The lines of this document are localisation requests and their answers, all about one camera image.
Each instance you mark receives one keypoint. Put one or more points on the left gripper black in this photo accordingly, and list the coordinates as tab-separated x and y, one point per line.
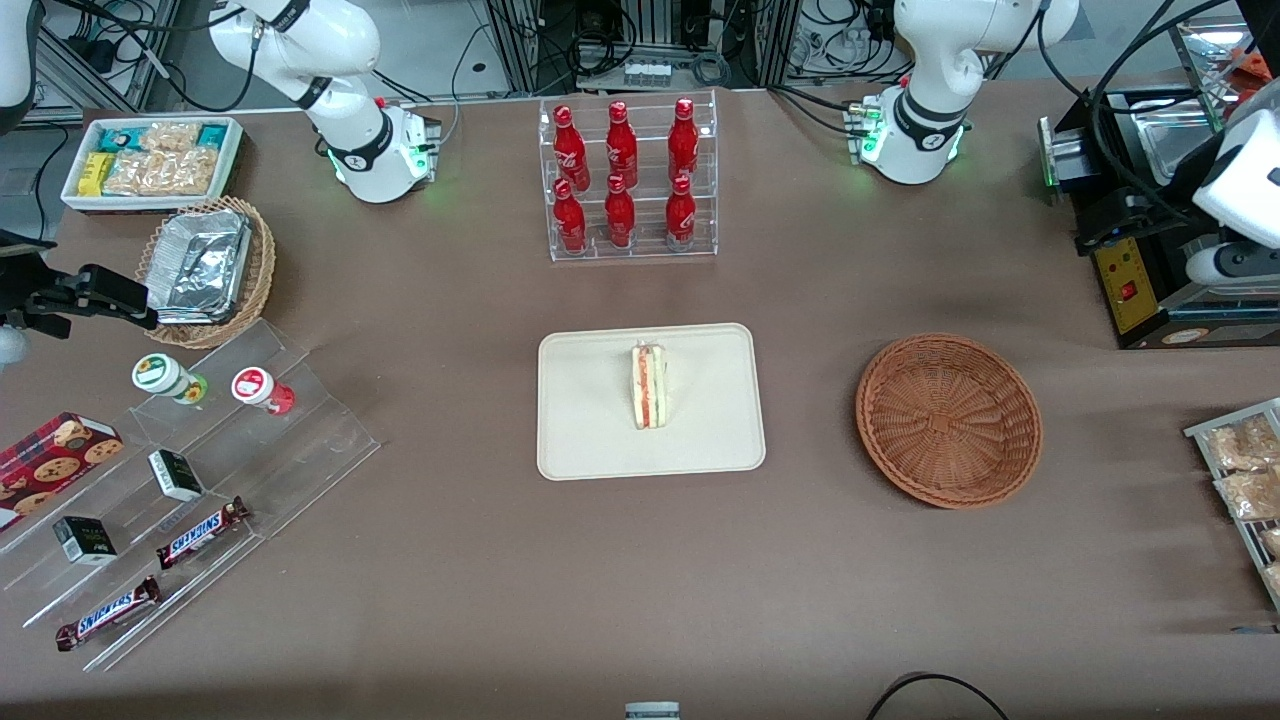
1128	211

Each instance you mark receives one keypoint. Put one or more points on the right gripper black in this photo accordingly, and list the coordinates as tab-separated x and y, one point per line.
28	284

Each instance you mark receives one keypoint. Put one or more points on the triangle sandwich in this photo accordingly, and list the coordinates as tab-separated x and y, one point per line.
648	385

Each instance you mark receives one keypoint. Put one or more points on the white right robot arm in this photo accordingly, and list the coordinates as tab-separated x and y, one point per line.
355	150

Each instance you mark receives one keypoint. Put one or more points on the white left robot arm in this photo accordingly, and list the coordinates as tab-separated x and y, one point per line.
925	130

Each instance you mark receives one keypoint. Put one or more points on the light tan wicker basket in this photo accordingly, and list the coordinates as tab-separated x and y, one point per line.
260	270

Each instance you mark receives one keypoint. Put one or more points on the shiny steel tray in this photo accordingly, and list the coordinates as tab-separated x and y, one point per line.
1205	50

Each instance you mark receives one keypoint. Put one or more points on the brown round wicker basket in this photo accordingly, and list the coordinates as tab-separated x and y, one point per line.
945	420

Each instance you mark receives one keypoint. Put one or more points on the cream rectangular tray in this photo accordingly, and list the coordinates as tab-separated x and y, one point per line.
590	420

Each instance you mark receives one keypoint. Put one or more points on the black control box yellow panel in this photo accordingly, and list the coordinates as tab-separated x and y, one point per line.
1135	310

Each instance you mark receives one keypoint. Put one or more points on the aluminium foil container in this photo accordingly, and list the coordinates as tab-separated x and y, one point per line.
200	265

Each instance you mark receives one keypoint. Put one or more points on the green lid white cup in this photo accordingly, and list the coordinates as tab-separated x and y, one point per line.
160	375

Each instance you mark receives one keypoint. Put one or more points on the clear bag of crackers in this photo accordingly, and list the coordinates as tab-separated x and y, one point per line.
192	172
135	174
170	137

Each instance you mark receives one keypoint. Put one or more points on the yellow snack packet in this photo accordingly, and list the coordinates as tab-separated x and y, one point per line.
94	174

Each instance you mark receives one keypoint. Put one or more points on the teal snack packet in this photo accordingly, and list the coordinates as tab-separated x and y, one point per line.
122	138
212	136

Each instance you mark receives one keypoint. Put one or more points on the red lid white cup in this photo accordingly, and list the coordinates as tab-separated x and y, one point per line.
255	388

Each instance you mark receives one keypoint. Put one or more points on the red cookie box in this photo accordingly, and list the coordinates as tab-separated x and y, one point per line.
50	460

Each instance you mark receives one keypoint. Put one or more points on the white plastic snack bin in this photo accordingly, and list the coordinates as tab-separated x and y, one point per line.
235	160

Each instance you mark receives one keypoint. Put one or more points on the small black box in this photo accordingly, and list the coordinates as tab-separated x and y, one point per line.
175	476
84	541

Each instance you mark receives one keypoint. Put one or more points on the clear acrylic step display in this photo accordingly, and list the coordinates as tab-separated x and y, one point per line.
300	450

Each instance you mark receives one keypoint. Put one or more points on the Snickers chocolate bar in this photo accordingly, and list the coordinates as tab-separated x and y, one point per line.
108	613
200	533

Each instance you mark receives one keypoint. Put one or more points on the clear bag of nuts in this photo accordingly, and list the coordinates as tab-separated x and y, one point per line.
1250	495
1245	445
1272	542
1274	580

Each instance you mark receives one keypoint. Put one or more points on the red cola bottle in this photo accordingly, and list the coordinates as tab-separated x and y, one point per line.
680	218
621	145
683	140
569	222
620	218
570	145

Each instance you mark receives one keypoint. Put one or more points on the clear acrylic bottle rack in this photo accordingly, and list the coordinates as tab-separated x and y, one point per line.
645	250

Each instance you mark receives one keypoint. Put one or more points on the white power strip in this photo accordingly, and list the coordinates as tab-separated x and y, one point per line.
647	73

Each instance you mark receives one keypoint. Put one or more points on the small grey device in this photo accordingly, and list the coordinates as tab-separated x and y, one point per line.
652	711

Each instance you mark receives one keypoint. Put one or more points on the aluminium frame rack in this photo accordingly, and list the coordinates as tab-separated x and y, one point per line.
520	40

